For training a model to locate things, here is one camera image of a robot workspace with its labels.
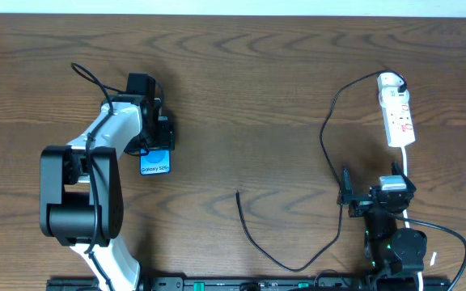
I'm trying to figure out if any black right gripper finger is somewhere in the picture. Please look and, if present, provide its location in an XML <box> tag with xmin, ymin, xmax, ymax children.
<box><xmin>391</xmin><ymin>161</ymin><xmax>407</xmax><ymax>177</ymax></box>
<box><xmin>341</xmin><ymin>165</ymin><xmax>353</xmax><ymax>195</ymax></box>

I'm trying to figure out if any blue Galaxy smartphone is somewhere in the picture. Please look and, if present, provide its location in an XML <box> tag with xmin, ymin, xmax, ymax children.
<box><xmin>140</xmin><ymin>150</ymin><xmax>172</xmax><ymax>175</ymax></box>

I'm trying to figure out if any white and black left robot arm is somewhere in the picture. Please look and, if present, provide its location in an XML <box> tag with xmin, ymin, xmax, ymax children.
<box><xmin>40</xmin><ymin>94</ymin><xmax>175</xmax><ymax>290</ymax></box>

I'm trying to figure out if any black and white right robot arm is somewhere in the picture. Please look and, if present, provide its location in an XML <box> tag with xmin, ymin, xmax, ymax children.
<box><xmin>337</xmin><ymin>162</ymin><xmax>427</xmax><ymax>291</ymax></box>

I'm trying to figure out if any white USB charger plug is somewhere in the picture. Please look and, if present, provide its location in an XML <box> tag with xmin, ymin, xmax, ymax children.
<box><xmin>377</xmin><ymin>72</ymin><xmax>410</xmax><ymax>108</ymax></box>

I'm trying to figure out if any white power strip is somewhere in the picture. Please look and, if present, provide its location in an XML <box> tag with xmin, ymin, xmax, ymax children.
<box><xmin>379</xmin><ymin>87</ymin><xmax>416</xmax><ymax>148</ymax></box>

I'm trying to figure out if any white power strip cord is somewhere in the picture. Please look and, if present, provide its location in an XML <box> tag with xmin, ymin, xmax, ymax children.
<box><xmin>400</xmin><ymin>145</ymin><xmax>425</xmax><ymax>291</ymax></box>

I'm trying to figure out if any black charger cable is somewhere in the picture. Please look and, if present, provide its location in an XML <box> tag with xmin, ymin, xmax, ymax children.
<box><xmin>235</xmin><ymin>69</ymin><xmax>409</xmax><ymax>273</ymax></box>

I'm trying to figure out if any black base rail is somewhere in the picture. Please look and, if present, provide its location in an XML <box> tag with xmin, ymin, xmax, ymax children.
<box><xmin>45</xmin><ymin>276</ymin><xmax>450</xmax><ymax>291</ymax></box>

